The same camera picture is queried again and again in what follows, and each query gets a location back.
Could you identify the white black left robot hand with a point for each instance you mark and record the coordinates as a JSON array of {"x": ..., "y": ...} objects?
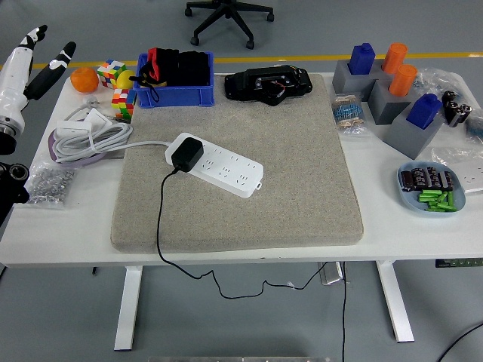
[{"x": 15, "y": 83}]

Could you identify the black plug adapter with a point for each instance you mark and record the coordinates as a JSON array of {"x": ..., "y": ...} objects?
[{"x": 187, "y": 152}]

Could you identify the white power strip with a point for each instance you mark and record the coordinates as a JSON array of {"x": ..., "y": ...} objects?
[{"x": 226, "y": 173}]

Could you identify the orange fruit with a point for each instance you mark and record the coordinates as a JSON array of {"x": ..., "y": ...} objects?
[{"x": 84, "y": 80}]

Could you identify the white flat box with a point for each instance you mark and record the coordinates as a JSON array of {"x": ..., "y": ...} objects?
[{"x": 73, "y": 128}]

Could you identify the clear bag of screws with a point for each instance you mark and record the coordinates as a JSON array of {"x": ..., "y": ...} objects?
[{"x": 45, "y": 184}]

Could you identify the tall multicolour puzzle cube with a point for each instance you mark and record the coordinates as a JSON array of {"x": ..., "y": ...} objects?
[{"x": 122, "y": 105}]

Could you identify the yellow ball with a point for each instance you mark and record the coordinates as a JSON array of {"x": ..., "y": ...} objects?
[{"x": 125, "y": 78}]

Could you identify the black red fabric pouch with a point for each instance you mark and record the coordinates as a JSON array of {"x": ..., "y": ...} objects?
[{"x": 162, "y": 60}]

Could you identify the blue plastic bin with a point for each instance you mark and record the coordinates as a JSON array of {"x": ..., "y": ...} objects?
[{"x": 181, "y": 96}]

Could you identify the black foam block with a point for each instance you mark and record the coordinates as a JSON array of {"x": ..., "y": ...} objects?
[{"x": 194, "y": 68}]

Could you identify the black office chair base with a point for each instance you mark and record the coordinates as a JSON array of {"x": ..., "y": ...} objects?
[{"x": 226, "y": 11}]

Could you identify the black device housing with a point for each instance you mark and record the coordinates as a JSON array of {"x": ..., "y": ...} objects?
[{"x": 245, "y": 81}]

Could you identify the white table leg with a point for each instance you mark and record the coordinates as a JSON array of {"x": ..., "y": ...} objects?
[
  {"x": 394, "y": 301},
  {"x": 128, "y": 309}
]

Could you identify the grey-brown felt mat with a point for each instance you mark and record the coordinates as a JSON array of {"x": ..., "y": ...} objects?
[{"x": 283, "y": 181}]

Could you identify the grey block holder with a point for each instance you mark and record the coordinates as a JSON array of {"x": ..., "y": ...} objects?
[
  {"x": 345, "y": 83},
  {"x": 385, "y": 107},
  {"x": 405, "y": 139}
]

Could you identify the clear bag of resistors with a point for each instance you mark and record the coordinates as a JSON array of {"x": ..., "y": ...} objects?
[{"x": 348, "y": 115}]

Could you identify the blue bottle-shaped block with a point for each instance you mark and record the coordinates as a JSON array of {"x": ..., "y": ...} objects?
[
  {"x": 361, "y": 60},
  {"x": 423, "y": 112}
]

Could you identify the silver box under table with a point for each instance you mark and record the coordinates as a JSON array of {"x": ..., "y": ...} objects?
[{"x": 332, "y": 273}]

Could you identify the orange cylinder block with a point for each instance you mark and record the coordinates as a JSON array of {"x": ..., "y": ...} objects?
[
  {"x": 402, "y": 81},
  {"x": 394, "y": 58}
]

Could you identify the brown capacitor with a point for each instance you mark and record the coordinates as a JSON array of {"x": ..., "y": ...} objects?
[{"x": 407, "y": 181}]

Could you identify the light blue plate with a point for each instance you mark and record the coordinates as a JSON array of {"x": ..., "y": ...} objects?
[{"x": 409, "y": 200}]

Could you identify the crumpled clear plastic bag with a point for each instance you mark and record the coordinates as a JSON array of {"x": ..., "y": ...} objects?
[{"x": 434, "y": 79}]

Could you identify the green battery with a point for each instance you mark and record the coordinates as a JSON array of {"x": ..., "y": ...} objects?
[
  {"x": 428, "y": 197},
  {"x": 432, "y": 192},
  {"x": 439, "y": 209},
  {"x": 450, "y": 198},
  {"x": 445, "y": 206},
  {"x": 442, "y": 196}
]

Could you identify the black cylinder cell bundle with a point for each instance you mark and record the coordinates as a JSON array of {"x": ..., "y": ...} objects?
[{"x": 456, "y": 109}]

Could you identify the bag of blue components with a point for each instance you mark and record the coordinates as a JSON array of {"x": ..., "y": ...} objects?
[{"x": 475, "y": 126}]

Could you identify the table height control panel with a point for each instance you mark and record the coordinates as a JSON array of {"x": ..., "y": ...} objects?
[{"x": 458, "y": 262}]

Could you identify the white wall switch plate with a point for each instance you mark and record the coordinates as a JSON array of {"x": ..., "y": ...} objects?
[{"x": 99, "y": 118}]

